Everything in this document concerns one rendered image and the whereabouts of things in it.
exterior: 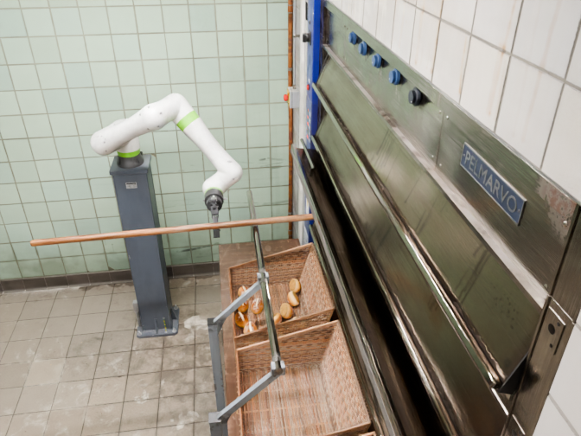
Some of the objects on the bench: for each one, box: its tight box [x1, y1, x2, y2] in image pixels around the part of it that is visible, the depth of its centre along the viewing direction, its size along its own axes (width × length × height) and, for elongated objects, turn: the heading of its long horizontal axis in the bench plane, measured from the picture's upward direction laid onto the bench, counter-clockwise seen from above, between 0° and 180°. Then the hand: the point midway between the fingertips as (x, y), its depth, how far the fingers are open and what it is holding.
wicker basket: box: [235, 320, 372, 436], centre depth 216 cm, size 49×56×28 cm
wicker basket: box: [227, 242, 335, 361], centre depth 269 cm, size 49×56×28 cm
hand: (215, 224), depth 239 cm, fingers open, 11 cm apart
